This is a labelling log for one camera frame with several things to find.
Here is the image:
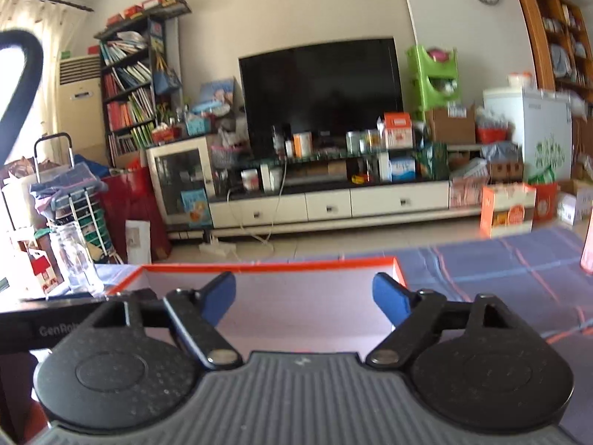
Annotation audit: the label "glass mason jar mug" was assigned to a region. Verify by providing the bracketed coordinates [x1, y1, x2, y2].
[49, 221, 105, 295]

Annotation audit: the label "red white carton box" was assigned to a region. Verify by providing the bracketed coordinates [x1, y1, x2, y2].
[17, 241, 59, 297]

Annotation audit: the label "white power strip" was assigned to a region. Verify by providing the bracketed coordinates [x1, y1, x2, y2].
[199, 240, 236, 257]

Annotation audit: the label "orange cardboard box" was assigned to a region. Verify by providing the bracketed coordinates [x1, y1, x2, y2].
[106, 256, 403, 356]

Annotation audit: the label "white tv stand cabinet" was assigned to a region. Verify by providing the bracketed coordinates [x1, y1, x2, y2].
[210, 181, 480, 237]

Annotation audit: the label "red paper bag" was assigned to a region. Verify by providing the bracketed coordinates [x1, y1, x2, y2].
[99, 167, 172, 262]

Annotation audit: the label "blue plaid bed sheet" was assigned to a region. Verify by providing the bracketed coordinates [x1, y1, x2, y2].
[91, 226, 593, 445]

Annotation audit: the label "orange white gift bag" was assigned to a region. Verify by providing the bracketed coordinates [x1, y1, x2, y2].
[480, 183, 537, 238]

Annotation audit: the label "white glass door cabinet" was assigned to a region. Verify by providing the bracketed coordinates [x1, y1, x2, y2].
[147, 137, 215, 231]

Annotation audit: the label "red cylindrical can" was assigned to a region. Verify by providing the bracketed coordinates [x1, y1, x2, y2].
[580, 215, 593, 274]

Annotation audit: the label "brown cardboard box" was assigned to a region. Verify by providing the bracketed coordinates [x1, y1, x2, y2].
[424, 106, 476, 145]

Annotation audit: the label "beige standing air conditioner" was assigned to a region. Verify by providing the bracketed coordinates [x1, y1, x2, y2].
[56, 54, 109, 165]

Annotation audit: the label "green stacked plastic bins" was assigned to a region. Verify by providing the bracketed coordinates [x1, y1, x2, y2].
[406, 45, 461, 121]

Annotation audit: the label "white small refrigerator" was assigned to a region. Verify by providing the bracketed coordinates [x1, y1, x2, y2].
[483, 88, 573, 181]

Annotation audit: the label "black flat screen television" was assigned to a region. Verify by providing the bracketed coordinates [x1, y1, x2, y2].
[239, 37, 404, 158]

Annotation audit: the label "black bookshelf with books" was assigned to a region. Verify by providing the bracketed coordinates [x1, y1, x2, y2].
[95, 0, 190, 166]

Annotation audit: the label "wooden shelf unit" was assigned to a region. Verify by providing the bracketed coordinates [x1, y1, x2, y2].
[516, 0, 593, 117]

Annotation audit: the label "wire shopping trolley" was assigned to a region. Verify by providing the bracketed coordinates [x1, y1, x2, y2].
[30, 132, 123, 264]

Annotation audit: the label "black cable loop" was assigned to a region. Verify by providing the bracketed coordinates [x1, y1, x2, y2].
[0, 29, 44, 168]

